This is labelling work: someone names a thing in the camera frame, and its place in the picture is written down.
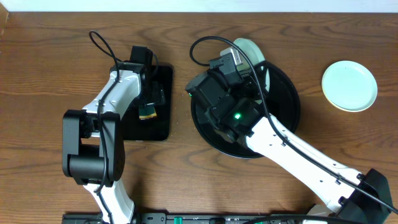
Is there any green yellow sponge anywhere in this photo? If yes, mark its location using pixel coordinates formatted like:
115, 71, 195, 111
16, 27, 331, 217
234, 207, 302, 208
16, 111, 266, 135
139, 105, 157, 120

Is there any yellow plate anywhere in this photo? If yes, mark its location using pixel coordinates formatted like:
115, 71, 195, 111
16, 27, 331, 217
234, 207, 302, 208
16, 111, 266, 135
322, 90, 377, 113

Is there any round black tray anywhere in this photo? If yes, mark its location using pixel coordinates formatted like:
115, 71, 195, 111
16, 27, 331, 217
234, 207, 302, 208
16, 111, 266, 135
191, 62, 300, 159

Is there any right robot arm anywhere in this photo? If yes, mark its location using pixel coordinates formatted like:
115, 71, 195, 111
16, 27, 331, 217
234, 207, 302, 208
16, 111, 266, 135
185, 68, 397, 223

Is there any light blue plate top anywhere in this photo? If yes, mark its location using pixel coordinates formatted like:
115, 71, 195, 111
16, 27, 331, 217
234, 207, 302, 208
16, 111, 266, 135
234, 38, 270, 91

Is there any light blue plate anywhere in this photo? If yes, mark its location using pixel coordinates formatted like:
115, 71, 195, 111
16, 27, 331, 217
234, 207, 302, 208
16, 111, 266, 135
321, 60, 378, 108
234, 38, 270, 91

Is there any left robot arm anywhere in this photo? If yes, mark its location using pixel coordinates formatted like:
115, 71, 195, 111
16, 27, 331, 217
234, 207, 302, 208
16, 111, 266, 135
62, 62, 174, 223

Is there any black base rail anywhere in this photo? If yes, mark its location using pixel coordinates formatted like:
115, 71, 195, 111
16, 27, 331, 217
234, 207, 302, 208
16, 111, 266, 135
61, 212, 312, 224

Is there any black rectangular tray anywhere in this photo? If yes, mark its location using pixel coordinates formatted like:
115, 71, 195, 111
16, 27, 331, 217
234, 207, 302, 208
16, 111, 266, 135
121, 65, 174, 141

